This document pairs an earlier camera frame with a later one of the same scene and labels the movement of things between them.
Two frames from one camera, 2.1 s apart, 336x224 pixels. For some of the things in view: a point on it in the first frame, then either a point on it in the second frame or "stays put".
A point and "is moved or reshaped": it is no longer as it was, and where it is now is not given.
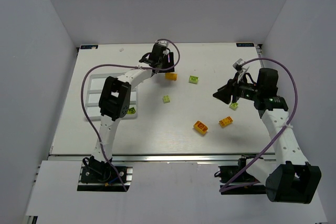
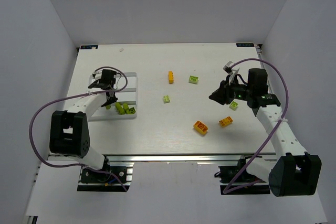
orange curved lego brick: x=200 y=127 stays put
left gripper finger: x=154 y=71 to x=113 y=99
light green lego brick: x=166 y=99 stays put
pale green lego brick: x=233 y=105 stays put
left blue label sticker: x=95 y=46 stays put
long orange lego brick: x=172 y=76 is moved or reshaped
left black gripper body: x=165 y=65 to x=105 y=93
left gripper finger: x=170 y=61 to x=108 y=100
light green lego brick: x=193 y=80 stays put
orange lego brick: x=226 y=121 stays put
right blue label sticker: x=250 y=44 stays put
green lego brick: x=131 y=110 stays put
